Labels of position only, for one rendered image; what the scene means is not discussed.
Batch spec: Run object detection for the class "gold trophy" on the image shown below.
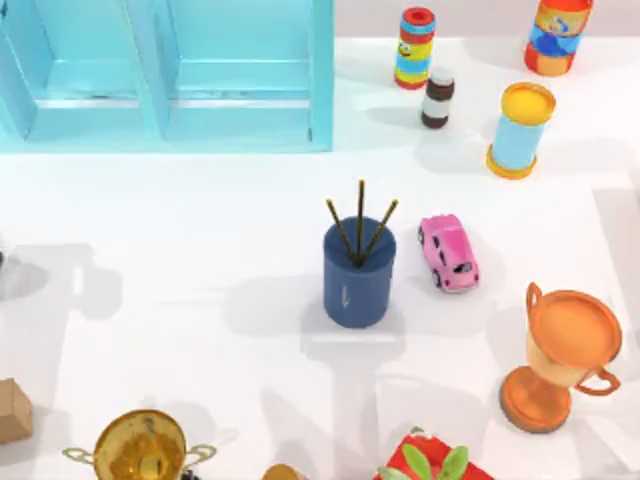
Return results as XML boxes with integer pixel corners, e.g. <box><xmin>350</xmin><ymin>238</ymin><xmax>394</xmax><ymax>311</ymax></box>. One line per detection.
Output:
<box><xmin>62</xmin><ymin>409</ymin><xmax>218</xmax><ymax>480</ymax></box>

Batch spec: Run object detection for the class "pink toy car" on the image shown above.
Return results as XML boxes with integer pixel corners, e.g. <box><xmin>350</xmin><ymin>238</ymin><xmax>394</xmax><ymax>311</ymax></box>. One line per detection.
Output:
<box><xmin>417</xmin><ymin>214</ymin><xmax>481</xmax><ymax>294</ymax></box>

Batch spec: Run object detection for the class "dark blue cylindrical pot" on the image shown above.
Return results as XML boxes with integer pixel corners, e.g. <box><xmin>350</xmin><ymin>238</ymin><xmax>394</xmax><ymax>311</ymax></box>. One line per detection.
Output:
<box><xmin>322</xmin><ymin>216</ymin><xmax>398</xmax><ymax>330</ymax></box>

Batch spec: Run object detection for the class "brown cardboard box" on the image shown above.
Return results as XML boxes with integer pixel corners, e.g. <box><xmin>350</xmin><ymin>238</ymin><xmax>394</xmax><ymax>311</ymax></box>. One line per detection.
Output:
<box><xmin>0</xmin><ymin>378</ymin><xmax>34</xmax><ymax>445</ymax></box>

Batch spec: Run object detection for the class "thin brown stick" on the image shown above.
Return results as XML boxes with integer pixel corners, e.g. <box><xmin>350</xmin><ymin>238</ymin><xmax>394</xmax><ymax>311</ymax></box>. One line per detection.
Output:
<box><xmin>356</xmin><ymin>179</ymin><xmax>366</xmax><ymax>266</ymax></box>
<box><xmin>325</xmin><ymin>198</ymin><xmax>357</xmax><ymax>265</ymax></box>
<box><xmin>357</xmin><ymin>199</ymin><xmax>400</xmax><ymax>266</ymax></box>

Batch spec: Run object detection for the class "light blue rack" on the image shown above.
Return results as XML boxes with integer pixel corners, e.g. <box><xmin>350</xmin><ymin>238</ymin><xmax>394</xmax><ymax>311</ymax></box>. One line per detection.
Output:
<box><xmin>0</xmin><ymin>0</ymin><xmax>335</xmax><ymax>155</ymax></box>

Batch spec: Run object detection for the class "orange and blue can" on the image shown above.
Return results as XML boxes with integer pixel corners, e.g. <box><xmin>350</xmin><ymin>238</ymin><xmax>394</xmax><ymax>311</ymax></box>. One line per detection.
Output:
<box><xmin>523</xmin><ymin>0</ymin><xmax>596</xmax><ymax>78</ymax></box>

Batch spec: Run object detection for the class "orange trophy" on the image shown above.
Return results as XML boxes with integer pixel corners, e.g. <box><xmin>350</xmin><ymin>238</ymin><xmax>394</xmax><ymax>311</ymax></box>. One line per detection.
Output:
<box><xmin>499</xmin><ymin>282</ymin><xmax>624</xmax><ymax>434</ymax></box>

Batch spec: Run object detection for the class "red pot with green plant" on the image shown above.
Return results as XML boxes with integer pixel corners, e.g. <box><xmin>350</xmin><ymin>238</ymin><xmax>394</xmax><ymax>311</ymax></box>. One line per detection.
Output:
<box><xmin>375</xmin><ymin>425</ymin><xmax>489</xmax><ymax>480</ymax></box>

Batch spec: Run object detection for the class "brown and white bottle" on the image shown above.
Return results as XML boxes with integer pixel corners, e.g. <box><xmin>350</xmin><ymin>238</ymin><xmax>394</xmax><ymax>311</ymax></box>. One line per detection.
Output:
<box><xmin>420</xmin><ymin>69</ymin><xmax>457</xmax><ymax>130</ymax></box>

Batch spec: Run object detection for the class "light blue and yellow can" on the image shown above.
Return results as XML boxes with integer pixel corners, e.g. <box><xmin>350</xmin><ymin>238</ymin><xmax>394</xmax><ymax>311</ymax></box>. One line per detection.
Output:
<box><xmin>486</xmin><ymin>82</ymin><xmax>557</xmax><ymax>179</ymax></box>

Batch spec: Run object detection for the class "orange rounded object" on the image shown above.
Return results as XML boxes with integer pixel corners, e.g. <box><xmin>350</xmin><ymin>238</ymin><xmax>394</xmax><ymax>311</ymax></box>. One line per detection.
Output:
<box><xmin>259</xmin><ymin>463</ymin><xmax>307</xmax><ymax>480</ymax></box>

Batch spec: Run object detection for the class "striped can with cartoon face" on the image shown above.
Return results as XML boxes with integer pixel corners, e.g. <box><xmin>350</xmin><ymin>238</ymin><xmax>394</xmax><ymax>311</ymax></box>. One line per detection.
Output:
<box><xmin>393</xmin><ymin>6</ymin><xmax>437</xmax><ymax>91</ymax></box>

